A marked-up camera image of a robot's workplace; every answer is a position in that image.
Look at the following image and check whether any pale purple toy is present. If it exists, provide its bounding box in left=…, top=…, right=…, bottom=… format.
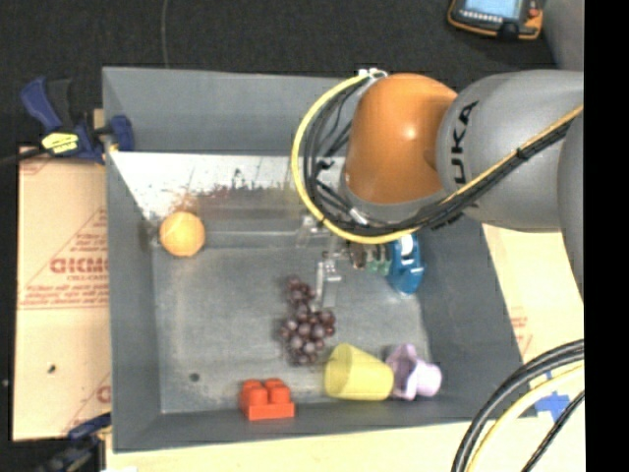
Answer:
left=383, top=342, right=443, bottom=402

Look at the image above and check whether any yellow plastic cup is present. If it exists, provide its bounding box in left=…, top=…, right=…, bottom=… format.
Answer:
left=322, top=342, right=396, bottom=403

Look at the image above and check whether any blue and white plastic tool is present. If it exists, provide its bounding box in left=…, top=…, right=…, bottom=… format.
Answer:
left=384, top=232, right=426, bottom=296

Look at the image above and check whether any red toy building brick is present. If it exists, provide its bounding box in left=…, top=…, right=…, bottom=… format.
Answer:
left=238, top=377, right=297, bottom=422

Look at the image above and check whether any orange fruit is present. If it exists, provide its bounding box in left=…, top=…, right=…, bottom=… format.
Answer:
left=158, top=209, right=206, bottom=259

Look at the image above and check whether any brown cardboard board red print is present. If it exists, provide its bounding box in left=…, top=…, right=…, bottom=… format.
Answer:
left=11, top=144, right=585, bottom=443

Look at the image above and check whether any grey metal bin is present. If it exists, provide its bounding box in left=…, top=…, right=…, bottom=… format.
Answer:
left=101, top=65, right=525, bottom=452

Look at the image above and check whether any dark purple grape bunch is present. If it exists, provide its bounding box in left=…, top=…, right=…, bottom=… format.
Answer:
left=274, top=273, right=338, bottom=368

